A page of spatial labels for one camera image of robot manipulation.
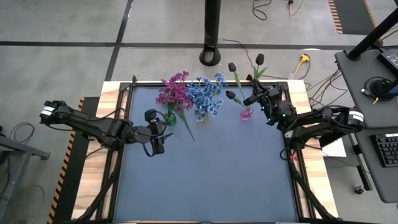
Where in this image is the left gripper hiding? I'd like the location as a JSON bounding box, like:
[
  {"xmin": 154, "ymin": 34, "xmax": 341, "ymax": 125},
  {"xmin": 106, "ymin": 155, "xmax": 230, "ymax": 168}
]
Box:
[{"xmin": 135, "ymin": 108, "xmax": 174, "ymax": 156}]

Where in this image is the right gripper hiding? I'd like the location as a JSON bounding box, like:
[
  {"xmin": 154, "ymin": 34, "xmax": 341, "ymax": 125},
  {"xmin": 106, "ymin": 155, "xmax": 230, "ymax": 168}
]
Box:
[{"xmin": 243, "ymin": 80, "xmax": 297, "ymax": 126}]

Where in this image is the black artificial tulip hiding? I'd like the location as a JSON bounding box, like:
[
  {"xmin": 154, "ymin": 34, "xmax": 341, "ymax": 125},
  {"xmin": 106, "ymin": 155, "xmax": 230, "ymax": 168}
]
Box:
[
  {"xmin": 225, "ymin": 90, "xmax": 246, "ymax": 110},
  {"xmin": 252, "ymin": 53, "xmax": 269, "ymax": 82},
  {"xmin": 228, "ymin": 62, "xmax": 249, "ymax": 110}
]

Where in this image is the green glass vase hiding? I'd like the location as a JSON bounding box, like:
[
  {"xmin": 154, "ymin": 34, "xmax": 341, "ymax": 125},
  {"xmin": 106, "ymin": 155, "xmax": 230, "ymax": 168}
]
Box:
[{"xmin": 164, "ymin": 112, "xmax": 177, "ymax": 126}]

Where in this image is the pink glass vase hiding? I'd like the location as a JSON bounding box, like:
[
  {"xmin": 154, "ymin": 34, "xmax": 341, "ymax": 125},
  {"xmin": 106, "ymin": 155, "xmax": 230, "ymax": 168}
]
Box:
[{"xmin": 239, "ymin": 106, "xmax": 254, "ymax": 121}]

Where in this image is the blue-grey table mat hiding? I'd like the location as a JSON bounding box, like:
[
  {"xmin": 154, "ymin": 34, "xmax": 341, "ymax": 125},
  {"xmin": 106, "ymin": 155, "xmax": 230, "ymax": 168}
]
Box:
[{"xmin": 112, "ymin": 85, "xmax": 298, "ymax": 222}]

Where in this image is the black floor stand pole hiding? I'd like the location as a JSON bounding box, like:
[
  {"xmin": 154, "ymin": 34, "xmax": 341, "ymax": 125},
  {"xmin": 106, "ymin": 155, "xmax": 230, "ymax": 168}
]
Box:
[{"xmin": 198, "ymin": 0, "xmax": 222, "ymax": 67}]

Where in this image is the white paper sheet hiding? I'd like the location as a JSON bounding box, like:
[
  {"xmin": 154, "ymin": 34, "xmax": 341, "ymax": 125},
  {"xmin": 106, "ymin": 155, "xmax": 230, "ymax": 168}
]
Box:
[{"xmin": 322, "ymin": 139, "xmax": 348, "ymax": 158}]

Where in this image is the black mat striped edge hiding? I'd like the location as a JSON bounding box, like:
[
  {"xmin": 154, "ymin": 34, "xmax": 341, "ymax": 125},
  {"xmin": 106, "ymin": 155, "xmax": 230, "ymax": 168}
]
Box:
[
  {"xmin": 46, "ymin": 96, "xmax": 102, "ymax": 224},
  {"xmin": 328, "ymin": 0, "xmax": 379, "ymax": 35}
]

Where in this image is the grey side desk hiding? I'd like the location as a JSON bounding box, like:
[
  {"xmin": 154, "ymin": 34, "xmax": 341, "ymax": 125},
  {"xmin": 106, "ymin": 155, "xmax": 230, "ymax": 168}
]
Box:
[{"xmin": 334, "ymin": 46, "xmax": 398, "ymax": 205}]

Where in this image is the black monitor pole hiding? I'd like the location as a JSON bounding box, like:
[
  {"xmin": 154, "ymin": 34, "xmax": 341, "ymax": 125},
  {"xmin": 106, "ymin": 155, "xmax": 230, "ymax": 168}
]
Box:
[{"xmin": 346, "ymin": 7, "xmax": 398, "ymax": 62}]

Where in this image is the black desk leg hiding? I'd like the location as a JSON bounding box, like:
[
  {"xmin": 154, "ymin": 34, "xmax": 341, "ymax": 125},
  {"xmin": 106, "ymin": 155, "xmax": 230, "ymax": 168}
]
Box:
[{"xmin": 348, "ymin": 133, "xmax": 374, "ymax": 192}]

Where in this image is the black keyboard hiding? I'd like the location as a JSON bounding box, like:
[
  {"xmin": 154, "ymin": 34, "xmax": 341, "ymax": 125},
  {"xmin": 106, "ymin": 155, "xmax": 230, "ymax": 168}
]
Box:
[{"xmin": 369, "ymin": 133, "xmax": 398, "ymax": 169}]

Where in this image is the grey metal stand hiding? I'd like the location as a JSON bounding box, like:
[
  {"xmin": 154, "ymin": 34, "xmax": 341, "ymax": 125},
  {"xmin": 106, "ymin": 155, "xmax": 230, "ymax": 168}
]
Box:
[{"xmin": 0, "ymin": 126, "xmax": 52, "ymax": 224}]

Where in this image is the dark looped gripper cable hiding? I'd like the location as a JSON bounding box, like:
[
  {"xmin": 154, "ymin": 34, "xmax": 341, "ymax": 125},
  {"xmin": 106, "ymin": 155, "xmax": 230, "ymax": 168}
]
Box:
[{"xmin": 142, "ymin": 109, "xmax": 169, "ymax": 158}]

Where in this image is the black fan power cable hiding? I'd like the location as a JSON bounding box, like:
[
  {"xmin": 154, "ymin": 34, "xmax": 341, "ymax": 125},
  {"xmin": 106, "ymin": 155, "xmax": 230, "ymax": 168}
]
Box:
[{"xmin": 217, "ymin": 37, "xmax": 290, "ymax": 80}]

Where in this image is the yellow extension cord plug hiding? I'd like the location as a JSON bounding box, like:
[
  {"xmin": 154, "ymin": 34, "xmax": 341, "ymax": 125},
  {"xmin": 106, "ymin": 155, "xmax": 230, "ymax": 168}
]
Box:
[{"xmin": 288, "ymin": 53, "xmax": 311, "ymax": 79}]

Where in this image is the black aluminium table frame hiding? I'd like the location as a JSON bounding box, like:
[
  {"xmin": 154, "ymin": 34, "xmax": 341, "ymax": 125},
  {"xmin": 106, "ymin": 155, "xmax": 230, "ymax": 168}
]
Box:
[{"xmin": 73, "ymin": 74, "xmax": 343, "ymax": 224}]

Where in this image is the tangled floor cable bundle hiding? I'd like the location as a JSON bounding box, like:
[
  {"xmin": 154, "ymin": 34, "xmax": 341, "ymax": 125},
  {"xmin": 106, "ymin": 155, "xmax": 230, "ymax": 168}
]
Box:
[{"xmin": 306, "ymin": 70, "xmax": 349, "ymax": 108}]

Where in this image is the black floor cable loop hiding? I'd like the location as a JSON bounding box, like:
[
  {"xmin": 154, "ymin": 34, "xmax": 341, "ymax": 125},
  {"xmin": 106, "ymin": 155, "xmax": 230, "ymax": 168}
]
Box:
[{"xmin": 251, "ymin": 0, "xmax": 273, "ymax": 21}]

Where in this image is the orange floor cable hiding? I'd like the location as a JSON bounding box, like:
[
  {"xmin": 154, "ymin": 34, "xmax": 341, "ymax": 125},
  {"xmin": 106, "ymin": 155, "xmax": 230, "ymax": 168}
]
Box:
[{"xmin": 287, "ymin": 0, "xmax": 304, "ymax": 16}]

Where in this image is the coiled black floor cable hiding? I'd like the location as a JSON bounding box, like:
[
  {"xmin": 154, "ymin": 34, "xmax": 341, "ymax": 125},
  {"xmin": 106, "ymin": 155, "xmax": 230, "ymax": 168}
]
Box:
[{"xmin": 8, "ymin": 121, "xmax": 35, "ymax": 146}]

